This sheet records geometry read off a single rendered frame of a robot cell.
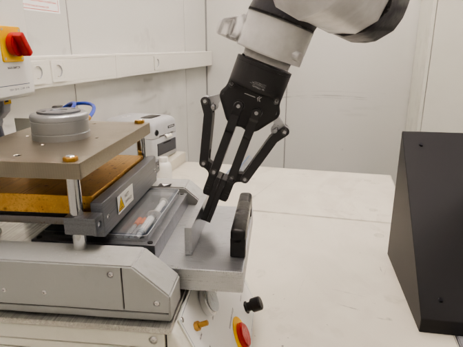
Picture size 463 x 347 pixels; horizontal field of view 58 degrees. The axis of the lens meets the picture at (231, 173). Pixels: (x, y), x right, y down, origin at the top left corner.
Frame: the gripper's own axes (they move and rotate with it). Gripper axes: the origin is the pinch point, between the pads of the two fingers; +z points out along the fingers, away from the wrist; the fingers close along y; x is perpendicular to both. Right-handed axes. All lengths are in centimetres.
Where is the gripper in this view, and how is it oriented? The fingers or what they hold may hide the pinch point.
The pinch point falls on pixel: (214, 197)
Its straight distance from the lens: 60.8
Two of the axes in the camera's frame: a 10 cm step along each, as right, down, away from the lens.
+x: 1.2, -2.9, 9.5
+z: -3.4, 8.9, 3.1
